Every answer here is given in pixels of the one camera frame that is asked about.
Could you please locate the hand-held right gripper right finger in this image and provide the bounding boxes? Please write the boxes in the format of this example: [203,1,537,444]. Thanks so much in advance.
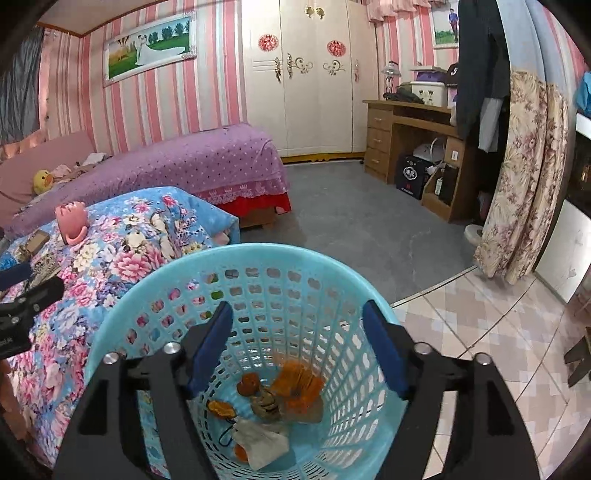
[362,300,541,480]

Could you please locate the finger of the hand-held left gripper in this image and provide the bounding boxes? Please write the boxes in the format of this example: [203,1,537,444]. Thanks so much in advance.
[0,263,34,290]
[21,275,66,313]

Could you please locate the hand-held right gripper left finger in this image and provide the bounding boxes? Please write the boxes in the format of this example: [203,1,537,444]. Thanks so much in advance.
[53,302,234,480]

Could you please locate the gold and black patterned box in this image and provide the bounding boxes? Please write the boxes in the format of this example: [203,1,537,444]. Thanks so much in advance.
[28,256,64,285]

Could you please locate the brown wrapper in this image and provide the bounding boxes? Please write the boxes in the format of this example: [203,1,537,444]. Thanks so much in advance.
[252,390,283,422]

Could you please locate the orange plush items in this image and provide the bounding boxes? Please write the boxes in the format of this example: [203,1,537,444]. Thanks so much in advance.
[271,361,327,415]

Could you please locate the white cloth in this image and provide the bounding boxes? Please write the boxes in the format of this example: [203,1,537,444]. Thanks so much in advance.
[76,152,112,168]
[231,418,292,470]

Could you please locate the light blue plastic basket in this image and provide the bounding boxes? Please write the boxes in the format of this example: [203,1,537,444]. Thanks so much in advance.
[84,243,410,480]

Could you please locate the person's left hand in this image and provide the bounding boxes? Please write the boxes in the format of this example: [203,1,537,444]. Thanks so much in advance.
[0,359,27,440]

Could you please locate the pink mug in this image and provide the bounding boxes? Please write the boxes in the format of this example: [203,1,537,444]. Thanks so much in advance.
[54,201,89,246]

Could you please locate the floral blanket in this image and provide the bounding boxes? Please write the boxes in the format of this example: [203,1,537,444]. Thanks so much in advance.
[0,186,241,477]

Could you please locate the yellow duck plush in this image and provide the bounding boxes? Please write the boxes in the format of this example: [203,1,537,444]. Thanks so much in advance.
[32,169,54,196]

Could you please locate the pink headboard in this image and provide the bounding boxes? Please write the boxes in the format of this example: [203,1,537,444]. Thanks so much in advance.
[0,130,96,205]

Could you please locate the red bed skirt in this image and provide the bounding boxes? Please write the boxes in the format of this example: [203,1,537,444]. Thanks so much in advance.
[225,191,293,219]

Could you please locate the black carton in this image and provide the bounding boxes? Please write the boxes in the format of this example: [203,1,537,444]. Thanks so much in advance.
[396,154,430,200]

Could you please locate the black bag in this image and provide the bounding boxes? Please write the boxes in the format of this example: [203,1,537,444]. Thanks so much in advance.
[436,164,461,206]

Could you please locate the grey curtain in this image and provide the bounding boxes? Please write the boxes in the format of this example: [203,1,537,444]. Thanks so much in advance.
[0,28,45,145]

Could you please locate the purple dotted bedspread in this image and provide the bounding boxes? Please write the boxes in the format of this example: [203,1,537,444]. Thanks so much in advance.
[0,122,293,241]

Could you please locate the dark wooden stool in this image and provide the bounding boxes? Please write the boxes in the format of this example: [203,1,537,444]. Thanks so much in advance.
[563,325,591,389]

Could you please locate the white framed door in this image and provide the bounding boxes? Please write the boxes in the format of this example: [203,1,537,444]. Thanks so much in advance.
[534,113,591,304]

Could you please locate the wooden desk with drawers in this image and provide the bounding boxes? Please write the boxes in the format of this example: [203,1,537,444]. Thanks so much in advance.
[362,99,479,223]

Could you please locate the floral curtain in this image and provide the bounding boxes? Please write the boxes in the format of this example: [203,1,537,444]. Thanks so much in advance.
[473,69,571,285]

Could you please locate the grey hanging garment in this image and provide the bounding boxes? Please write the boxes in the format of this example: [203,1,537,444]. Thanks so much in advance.
[478,97,502,153]

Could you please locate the dark clothes pile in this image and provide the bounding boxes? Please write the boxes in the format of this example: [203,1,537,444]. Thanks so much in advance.
[383,88,426,105]

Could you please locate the white wardrobe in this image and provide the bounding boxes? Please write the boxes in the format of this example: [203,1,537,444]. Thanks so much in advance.
[241,0,382,163]

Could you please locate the white storage box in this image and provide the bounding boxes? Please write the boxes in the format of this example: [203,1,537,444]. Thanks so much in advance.
[409,80,449,108]

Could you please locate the framed wedding photo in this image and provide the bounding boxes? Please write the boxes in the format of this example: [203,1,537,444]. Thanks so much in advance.
[102,10,197,88]

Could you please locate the desk lamp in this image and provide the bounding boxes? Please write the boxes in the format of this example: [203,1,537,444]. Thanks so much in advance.
[381,62,402,100]

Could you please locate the purple box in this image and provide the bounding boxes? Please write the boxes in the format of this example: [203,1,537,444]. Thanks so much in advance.
[410,66,448,84]

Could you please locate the dark hanging coat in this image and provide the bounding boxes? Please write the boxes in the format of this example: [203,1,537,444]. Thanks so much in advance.
[457,0,511,140]

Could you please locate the blue cloth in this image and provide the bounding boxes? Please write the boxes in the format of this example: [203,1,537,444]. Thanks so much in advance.
[575,71,591,117]

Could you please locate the pink valance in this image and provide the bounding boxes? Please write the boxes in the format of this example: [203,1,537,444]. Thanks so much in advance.
[367,0,433,22]

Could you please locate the small wall photo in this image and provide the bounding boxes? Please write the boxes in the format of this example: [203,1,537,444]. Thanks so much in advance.
[431,0,461,47]

